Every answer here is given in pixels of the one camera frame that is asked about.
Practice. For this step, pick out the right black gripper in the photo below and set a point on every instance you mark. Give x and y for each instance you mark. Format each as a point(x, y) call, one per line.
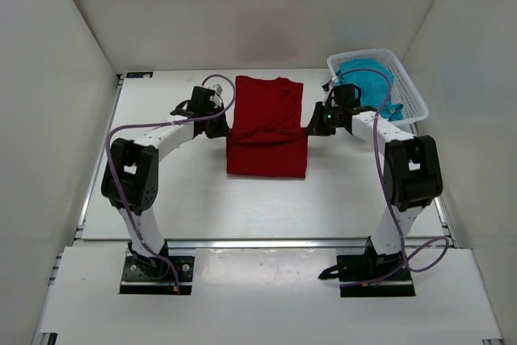
point(317, 121)

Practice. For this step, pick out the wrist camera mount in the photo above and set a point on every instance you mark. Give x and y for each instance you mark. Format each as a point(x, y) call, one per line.
point(328, 89)
point(216, 90)

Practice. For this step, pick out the white plastic basket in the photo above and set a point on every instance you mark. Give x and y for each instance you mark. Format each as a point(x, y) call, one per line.
point(405, 106)

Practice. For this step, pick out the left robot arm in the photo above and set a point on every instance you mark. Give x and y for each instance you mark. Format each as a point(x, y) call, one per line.
point(130, 181)

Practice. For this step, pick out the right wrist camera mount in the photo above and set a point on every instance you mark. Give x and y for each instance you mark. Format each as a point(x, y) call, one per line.
point(328, 89)

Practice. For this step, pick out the red t shirt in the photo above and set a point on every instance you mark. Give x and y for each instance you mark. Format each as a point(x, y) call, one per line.
point(267, 139)

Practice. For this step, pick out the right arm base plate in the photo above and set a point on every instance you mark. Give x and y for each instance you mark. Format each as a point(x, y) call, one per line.
point(363, 277)

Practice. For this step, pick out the aluminium front rail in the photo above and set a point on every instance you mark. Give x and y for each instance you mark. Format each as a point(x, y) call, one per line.
point(262, 243)

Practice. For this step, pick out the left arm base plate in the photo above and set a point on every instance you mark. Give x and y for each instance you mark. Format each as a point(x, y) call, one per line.
point(135, 280)

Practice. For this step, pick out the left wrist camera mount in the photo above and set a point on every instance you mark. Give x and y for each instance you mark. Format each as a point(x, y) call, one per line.
point(216, 90)

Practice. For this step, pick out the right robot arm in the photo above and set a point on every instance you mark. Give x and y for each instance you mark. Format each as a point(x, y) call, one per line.
point(409, 173)

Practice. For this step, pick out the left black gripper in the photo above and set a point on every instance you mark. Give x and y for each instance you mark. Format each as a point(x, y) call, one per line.
point(218, 128)

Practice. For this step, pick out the teal t shirt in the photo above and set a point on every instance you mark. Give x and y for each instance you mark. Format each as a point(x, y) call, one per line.
point(370, 76)

